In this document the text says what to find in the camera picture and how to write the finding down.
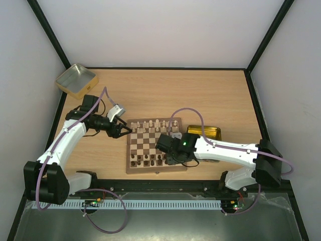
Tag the white slotted cable duct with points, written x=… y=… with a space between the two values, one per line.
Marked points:
x=141 y=205

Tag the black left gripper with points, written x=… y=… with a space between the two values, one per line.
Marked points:
x=116 y=134

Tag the wooden chess board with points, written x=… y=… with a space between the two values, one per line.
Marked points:
x=142 y=141

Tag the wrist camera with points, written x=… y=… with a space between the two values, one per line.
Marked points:
x=177 y=135
x=117 y=111

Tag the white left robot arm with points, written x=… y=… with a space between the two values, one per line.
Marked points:
x=45 y=179

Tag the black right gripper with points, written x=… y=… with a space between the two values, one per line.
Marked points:
x=172 y=157

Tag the gold tin box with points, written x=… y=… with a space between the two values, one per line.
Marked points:
x=77 y=81

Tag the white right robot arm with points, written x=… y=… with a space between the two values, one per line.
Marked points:
x=260 y=163

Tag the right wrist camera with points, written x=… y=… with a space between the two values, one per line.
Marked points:
x=177 y=135

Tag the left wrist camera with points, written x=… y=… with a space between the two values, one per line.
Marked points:
x=117 y=111

